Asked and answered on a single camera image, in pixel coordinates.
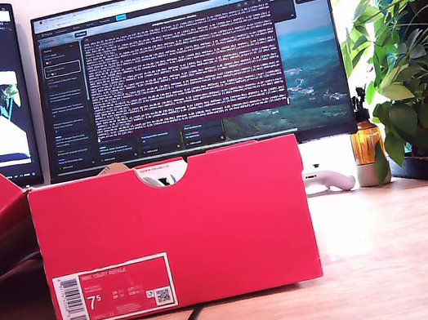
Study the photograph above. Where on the white game controller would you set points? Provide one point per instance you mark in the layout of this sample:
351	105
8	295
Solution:
338	181

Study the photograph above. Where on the amber pump bottle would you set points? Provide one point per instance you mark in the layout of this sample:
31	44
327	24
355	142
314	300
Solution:
366	141

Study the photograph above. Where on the large black computer monitor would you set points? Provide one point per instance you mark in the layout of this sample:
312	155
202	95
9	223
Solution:
181	70

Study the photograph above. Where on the small pale grey pot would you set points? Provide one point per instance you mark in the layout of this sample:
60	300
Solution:
366	176

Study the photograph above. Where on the red Nike shoebox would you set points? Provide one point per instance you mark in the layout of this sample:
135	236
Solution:
229	223

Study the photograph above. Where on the brown packing paper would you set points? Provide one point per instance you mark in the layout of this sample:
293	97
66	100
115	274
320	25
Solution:
114	168

